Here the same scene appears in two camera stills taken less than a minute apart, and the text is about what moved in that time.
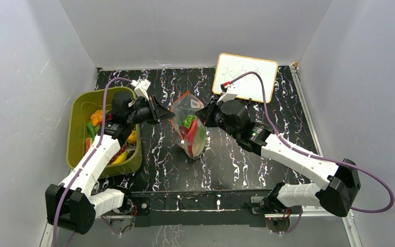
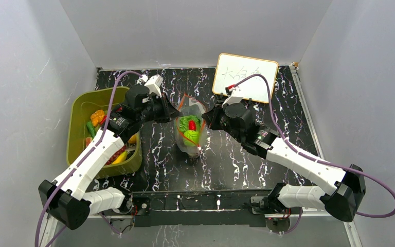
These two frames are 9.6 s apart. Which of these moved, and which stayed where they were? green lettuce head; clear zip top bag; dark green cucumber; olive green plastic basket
Moved: green lettuce head
Stayed: olive green plastic basket; clear zip top bag; dark green cucumber
